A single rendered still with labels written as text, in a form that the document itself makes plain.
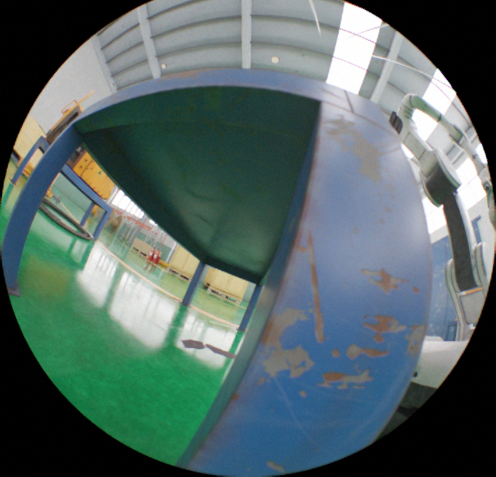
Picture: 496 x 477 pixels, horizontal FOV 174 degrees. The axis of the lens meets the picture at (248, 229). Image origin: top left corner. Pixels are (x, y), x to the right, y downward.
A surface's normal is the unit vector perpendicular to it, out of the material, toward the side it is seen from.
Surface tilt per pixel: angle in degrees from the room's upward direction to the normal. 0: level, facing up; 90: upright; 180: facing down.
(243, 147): 180
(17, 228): 90
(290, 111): 180
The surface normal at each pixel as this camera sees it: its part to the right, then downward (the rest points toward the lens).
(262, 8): -0.36, 0.86
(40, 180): 0.93, 0.33
